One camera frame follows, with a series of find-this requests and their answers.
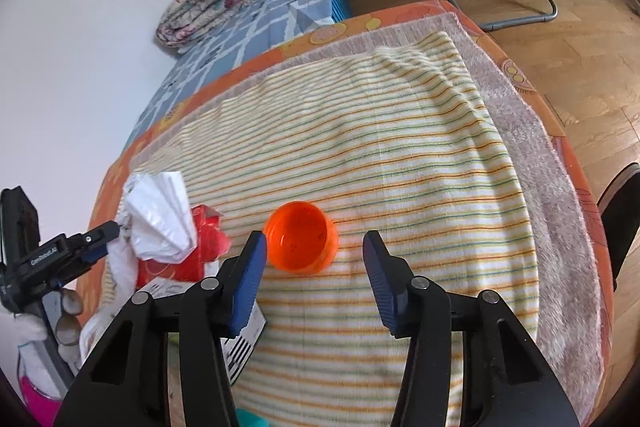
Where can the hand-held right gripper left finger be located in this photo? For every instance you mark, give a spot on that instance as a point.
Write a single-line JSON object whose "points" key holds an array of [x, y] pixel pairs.
{"points": [[247, 279]]}

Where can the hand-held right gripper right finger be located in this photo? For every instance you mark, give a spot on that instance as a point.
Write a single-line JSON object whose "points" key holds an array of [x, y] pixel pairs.
{"points": [[382, 279]]}

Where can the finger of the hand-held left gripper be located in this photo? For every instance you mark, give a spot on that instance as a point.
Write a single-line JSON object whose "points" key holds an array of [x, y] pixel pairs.
{"points": [[97, 239]]}

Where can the white plastic bag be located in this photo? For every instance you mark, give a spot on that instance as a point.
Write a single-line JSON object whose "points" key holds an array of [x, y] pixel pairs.
{"points": [[155, 217]]}

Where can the orange plastic cup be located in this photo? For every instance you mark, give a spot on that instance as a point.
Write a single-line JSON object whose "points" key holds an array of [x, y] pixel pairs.
{"points": [[300, 232]]}

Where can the person's left hand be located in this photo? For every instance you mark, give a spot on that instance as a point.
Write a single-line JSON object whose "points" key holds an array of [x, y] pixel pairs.
{"points": [[70, 307]]}

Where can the red packet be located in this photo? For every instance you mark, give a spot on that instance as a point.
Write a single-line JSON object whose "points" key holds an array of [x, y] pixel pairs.
{"points": [[205, 249]]}

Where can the white barcode box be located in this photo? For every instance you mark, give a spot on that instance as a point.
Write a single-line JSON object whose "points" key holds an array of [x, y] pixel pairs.
{"points": [[246, 347]]}

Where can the pink container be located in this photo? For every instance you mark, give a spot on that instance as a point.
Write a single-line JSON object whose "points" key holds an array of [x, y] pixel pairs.
{"points": [[40, 402]]}

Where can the teal item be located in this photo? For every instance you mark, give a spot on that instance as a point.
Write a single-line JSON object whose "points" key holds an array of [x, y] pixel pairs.
{"points": [[252, 419]]}

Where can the striped towel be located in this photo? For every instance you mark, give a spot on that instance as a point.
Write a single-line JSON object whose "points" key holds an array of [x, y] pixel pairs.
{"points": [[375, 132]]}

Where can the blue patterned bedsheet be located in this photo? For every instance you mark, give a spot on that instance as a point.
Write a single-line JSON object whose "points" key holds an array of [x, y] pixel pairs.
{"points": [[260, 22]]}

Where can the orange floral blanket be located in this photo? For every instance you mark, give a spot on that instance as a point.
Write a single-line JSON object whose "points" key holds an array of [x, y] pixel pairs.
{"points": [[480, 27]]}

